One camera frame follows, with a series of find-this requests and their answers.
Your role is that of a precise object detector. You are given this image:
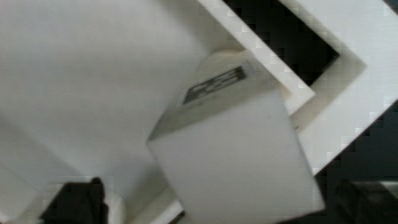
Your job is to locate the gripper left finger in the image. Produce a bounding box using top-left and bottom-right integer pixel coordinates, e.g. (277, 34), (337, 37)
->
(38, 178), (108, 224)

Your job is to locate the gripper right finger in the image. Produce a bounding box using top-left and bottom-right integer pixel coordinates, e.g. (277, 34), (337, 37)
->
(333, 180), (398, 224)

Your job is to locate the white table leg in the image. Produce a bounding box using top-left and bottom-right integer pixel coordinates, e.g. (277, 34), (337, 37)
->
(147, 51), (325, 224)

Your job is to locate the white square tabletop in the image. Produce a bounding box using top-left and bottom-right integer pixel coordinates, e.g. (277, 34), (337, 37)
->
(0, 0), (316, 224)

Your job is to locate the white U-shaped obstacle fence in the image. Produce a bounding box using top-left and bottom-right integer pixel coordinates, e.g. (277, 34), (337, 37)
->
(277, 0), (398, 176)

